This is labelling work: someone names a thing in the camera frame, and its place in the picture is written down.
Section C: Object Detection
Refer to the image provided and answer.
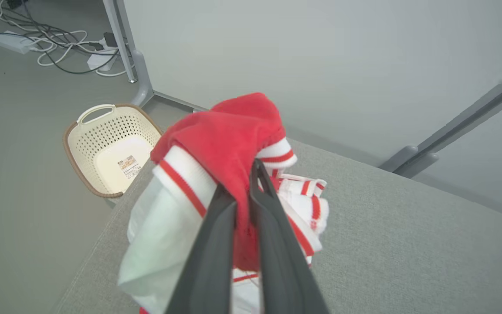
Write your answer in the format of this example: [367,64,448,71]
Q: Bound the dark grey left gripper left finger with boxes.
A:
[166,183,237,314]

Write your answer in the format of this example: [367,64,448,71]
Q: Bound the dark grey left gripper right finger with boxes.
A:
[250,158,331,314]

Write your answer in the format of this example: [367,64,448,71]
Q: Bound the red white basketball jersey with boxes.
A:
[117,92,330,314]

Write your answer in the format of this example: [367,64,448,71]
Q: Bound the cream plastic laundry basket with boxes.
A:
[63,103,164,199]

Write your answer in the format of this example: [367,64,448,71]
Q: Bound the grey partition post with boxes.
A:
[103,0,155,107]
[377,59,502,179]

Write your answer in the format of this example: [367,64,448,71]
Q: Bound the white power cable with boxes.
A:
[29,30,136,78]

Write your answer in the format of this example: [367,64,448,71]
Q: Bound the white power strips and cables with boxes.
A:
[0,0,123,75]

